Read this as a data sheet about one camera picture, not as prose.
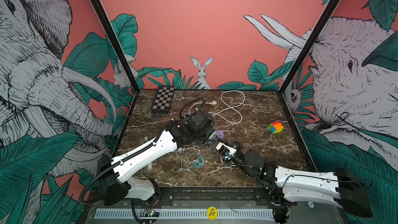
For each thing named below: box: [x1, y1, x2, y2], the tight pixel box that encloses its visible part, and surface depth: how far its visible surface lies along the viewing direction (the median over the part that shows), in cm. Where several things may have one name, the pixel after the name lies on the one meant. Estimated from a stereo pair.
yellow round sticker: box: [206, 206, 219, 220], surface depth 71 cm
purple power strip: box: [214, 130, 224, 140], surface depth 95 cm
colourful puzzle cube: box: [268, 120, 284, 134], surface depth 97 cm
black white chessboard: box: [151, 86, 175, 115], surface depth 113 cm
